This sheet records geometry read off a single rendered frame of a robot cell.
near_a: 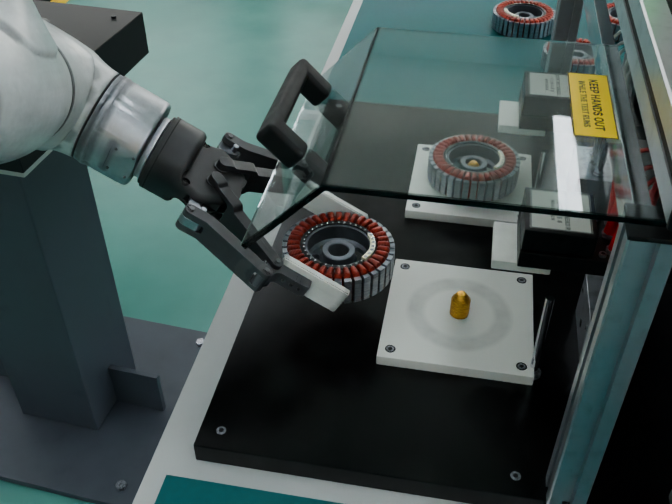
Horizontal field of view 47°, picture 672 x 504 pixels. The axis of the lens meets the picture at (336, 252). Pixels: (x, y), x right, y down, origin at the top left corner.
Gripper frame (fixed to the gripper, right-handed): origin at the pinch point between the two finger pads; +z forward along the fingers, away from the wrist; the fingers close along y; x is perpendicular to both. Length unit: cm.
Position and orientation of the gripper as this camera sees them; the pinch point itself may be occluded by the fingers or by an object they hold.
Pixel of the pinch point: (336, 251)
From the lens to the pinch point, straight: 77.6
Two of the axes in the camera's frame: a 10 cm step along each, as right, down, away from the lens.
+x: 5.0, -6.1, -6.2
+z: 8.5, 4.8, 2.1
